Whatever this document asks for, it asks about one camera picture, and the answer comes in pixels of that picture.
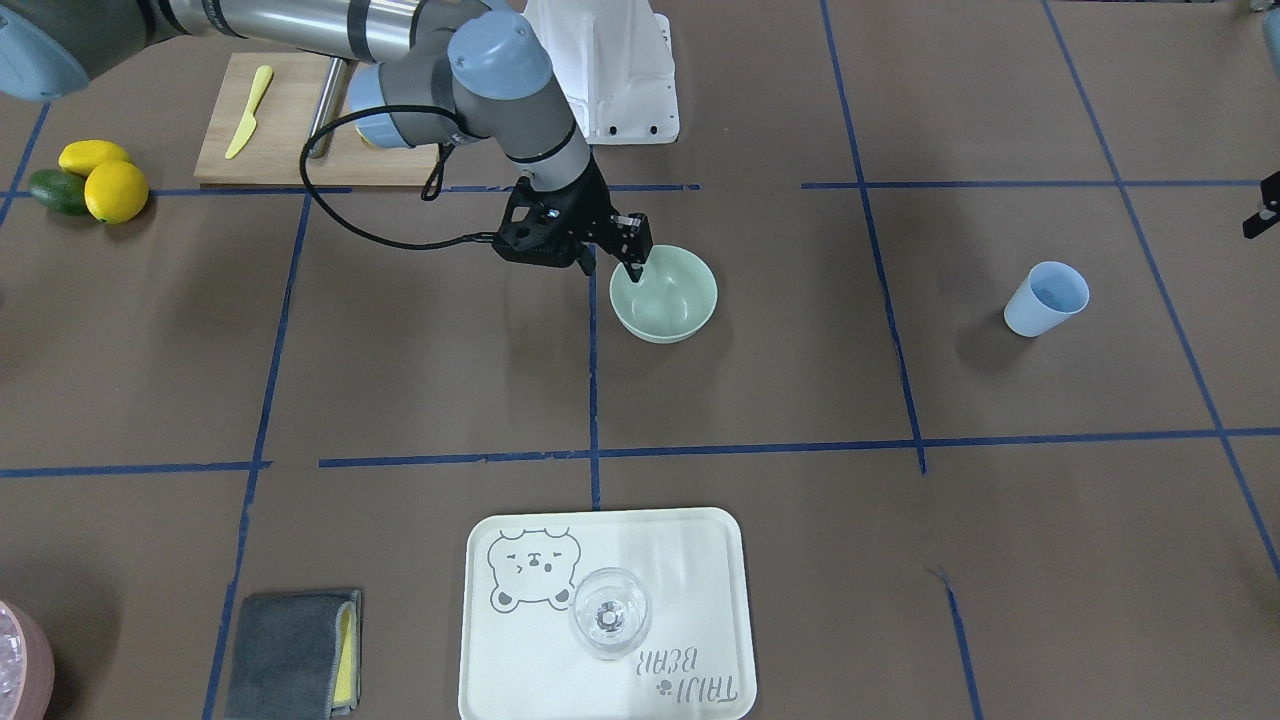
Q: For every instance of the light blue plastic cup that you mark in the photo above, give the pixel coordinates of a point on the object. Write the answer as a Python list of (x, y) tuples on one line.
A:
[(1051, 293)]

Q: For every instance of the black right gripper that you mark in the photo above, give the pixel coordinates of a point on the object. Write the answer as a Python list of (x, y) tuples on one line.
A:
[(592, 212)]

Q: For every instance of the whole yellow lemon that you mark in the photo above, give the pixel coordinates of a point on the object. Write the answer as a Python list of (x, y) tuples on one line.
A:
[(116, 191)]

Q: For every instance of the grey folded cloth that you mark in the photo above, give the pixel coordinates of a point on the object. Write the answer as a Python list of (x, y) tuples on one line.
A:
[(297, 656)]

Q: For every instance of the light green bowl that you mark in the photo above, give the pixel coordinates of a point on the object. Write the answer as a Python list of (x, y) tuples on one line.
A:
[(675, 296)]

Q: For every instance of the yellow plastic knife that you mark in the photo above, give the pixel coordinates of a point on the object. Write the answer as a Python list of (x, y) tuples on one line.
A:
[(248, 122)]

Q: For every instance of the clear wine glass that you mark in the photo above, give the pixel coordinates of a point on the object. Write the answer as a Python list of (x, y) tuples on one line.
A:
[(611, 613)]

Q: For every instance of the white bear tray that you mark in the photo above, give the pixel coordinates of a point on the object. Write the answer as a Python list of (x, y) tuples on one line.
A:
[(520, 659)]

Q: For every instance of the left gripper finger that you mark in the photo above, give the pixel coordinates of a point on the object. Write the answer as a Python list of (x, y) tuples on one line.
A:
[(1267, 215)]

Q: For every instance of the wooden cutting board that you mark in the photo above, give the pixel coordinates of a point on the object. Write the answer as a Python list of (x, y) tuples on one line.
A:
[(286, 115)]

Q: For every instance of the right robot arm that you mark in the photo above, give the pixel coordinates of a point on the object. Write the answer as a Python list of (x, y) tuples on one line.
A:
[(442, 73)]

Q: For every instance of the green avocado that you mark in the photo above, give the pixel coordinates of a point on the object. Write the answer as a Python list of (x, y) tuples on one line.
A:
[(59, 191)]

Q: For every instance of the pink bowl with ice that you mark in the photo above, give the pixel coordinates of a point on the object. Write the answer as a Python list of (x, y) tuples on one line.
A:
[(27, 665)]

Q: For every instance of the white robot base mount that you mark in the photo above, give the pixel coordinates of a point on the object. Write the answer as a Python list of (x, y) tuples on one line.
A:
[(615, 64)]

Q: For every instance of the steel cylindrical handle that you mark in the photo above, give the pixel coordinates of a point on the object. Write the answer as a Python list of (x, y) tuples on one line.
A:
[(328, 104)]

